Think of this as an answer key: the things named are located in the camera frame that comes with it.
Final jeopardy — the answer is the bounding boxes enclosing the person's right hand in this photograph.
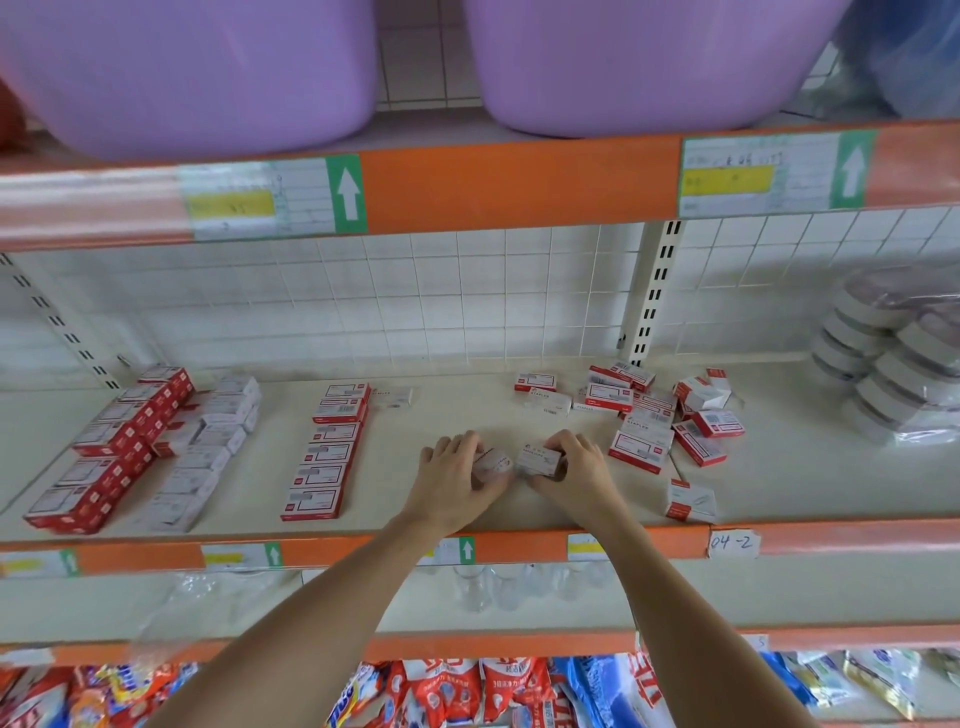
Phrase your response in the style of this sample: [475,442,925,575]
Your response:
[525,430,633,531]

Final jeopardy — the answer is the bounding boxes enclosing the person's left hand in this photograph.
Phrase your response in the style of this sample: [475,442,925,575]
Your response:
[402,432,516,536]

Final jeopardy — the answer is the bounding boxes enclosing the pile of red white boxes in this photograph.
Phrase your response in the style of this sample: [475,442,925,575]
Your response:
[513,360,749,527]

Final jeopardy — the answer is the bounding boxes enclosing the white shelf with orange edges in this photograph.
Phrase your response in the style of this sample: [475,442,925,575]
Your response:
[0,112,960,728]

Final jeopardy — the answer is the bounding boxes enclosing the person's right forearm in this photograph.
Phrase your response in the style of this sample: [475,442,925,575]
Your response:
[588,507,864,728]

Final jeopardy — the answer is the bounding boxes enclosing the person's left forearm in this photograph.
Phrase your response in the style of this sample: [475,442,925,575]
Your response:
[150,502,459,728]

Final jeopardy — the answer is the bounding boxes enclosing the white perforated shelf upright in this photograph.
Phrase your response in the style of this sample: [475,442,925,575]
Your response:
[621,222,686,371]
[0,250,125,393]

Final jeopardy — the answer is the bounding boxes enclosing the small price label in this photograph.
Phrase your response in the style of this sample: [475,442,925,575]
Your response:
[199,541,285,572]
[565,532,611,563]
[420,535,479,569]
[0,549,81,581]

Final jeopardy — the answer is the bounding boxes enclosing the cluster of clear glasses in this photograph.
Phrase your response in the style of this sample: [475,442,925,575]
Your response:
[450,561,618,614]

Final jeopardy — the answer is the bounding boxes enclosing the white handwritten label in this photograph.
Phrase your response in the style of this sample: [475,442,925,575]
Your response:
[706,528,764,561]

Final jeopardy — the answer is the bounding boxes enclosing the pile of small colourful packets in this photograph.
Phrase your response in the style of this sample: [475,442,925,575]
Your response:
[0,655,560,728]

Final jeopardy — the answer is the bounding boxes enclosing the clear plastic bag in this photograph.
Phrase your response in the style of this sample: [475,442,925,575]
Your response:
[135,570,290,656]

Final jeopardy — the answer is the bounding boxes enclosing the stacks of wrapped containers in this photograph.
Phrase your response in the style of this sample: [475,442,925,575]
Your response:
[808,270,960,449]

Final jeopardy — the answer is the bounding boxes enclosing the large label with green arrow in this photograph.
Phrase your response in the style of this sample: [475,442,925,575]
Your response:
[177,154,371,243]
[678,129,881,221]

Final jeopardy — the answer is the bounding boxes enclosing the purple plastic basin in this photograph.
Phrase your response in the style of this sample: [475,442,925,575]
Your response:
[0,0,381,164]
[460,0,855,141]

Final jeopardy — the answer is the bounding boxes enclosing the blue plastic bag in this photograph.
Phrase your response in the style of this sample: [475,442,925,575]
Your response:
[832,0,960,125]

